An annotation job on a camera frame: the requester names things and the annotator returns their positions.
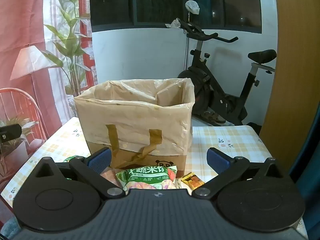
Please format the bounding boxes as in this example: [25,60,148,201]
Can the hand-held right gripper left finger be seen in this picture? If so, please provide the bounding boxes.
[32,147,127,200]

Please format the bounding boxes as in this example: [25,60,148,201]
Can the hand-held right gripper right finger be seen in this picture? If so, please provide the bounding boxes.
[191,147,291,200]

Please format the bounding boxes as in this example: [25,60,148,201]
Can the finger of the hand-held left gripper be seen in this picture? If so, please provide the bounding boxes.
[0,124,22,141]

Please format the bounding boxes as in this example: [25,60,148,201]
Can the pink snack packet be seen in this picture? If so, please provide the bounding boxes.
[100,166,123,188]

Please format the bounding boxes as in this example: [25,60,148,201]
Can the yellow brown snack packet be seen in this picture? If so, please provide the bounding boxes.
[180,172,206,190]

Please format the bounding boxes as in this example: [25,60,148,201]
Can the cardboard box with plastic liner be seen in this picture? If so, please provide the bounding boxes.
[74,78,195,178]

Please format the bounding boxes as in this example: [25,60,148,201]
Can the brown sandals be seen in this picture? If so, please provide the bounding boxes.
[200,111,227,124]

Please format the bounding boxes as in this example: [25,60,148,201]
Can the black bag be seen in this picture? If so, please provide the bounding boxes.
[246,122,261,133]

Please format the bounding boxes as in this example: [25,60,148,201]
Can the black exercise bike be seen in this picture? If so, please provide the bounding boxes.
[177,20,277,127]

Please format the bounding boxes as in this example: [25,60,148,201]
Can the metal pole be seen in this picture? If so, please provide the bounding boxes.
[184,12,191,71]

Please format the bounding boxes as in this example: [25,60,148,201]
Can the wooden door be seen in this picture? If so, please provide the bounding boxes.
[260,0,320,172]

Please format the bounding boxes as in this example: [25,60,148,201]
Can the white crumpled tissue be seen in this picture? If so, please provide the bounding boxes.
[165,18,182,29]

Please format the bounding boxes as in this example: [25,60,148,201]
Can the white plastic bag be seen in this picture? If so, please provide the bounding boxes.
[185,0,200,15]

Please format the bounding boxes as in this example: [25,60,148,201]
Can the dark window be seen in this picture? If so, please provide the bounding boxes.
[89,0,262,34]

